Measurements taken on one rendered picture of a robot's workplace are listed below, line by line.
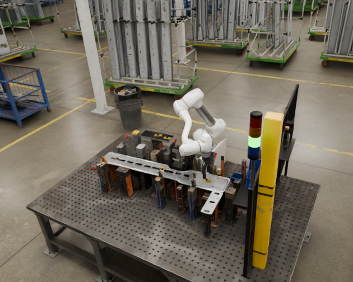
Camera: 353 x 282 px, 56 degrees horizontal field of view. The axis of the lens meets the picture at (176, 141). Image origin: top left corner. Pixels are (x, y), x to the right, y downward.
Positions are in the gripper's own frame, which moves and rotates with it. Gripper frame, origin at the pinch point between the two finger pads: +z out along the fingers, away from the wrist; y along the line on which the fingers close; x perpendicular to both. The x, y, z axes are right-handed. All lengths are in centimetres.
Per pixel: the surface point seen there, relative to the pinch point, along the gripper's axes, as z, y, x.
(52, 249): 101, 68, -158
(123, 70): 71, -382, -354
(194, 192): 5.7, 22.8, -2.9
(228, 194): 3.3, 17.4, 26.6
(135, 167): 8, 7, -73
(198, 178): 7.5, 1.1, -7.6
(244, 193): 4.0, 10.2, 38.7
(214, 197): 7.0, 21.0, 15.7
